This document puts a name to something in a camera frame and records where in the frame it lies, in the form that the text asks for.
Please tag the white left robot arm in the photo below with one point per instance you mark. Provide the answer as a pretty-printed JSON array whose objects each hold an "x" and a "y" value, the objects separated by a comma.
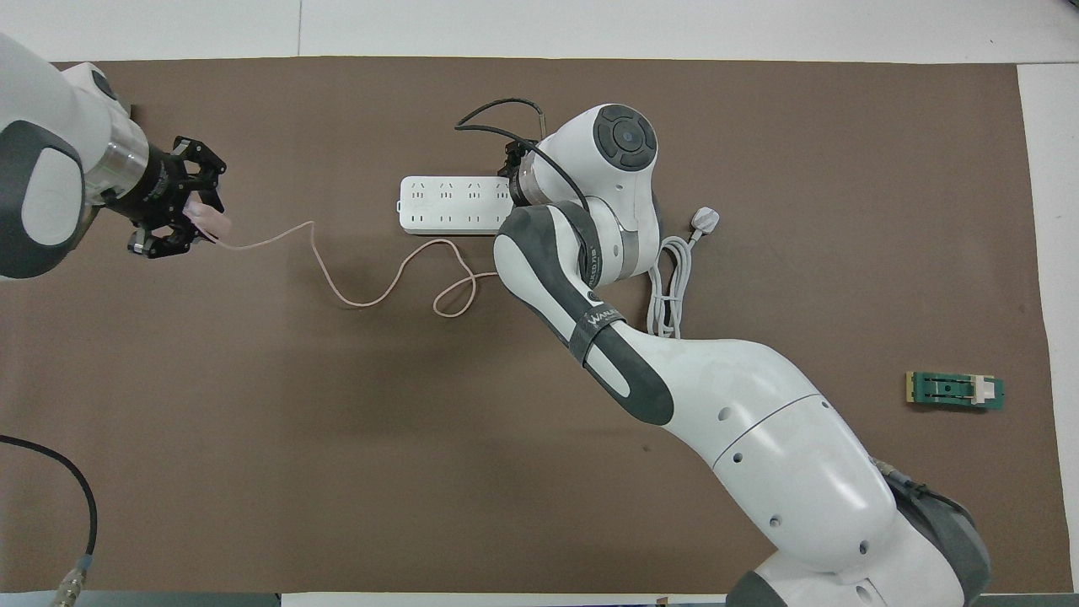
[{"x": 42, "y": 126}]

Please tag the brown table mat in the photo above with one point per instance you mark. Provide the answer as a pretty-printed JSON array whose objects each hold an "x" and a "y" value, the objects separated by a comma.
[{"x": 253, "y": 421}]

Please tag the pink charger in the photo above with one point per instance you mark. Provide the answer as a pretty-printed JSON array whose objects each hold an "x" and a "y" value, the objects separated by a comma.
[{"x": 215, "y": 223}]

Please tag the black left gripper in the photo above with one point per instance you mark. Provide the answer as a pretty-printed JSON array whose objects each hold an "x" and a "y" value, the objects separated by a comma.
[{"x": 164, "y": 192}]

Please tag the green knife switch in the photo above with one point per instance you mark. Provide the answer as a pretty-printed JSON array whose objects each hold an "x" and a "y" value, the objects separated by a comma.
[{"x": 952, "y": 390}]

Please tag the white power strip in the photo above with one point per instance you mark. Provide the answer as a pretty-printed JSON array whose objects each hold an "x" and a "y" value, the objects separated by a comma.
[{"x": 447, "y": 206}]

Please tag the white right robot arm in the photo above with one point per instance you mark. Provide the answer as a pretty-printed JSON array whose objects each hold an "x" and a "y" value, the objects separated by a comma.
[{"x": 759, "y": 438}]

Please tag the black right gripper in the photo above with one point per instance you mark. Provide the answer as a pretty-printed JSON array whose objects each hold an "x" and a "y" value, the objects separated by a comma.
[{"x": 516, "y": 160}]

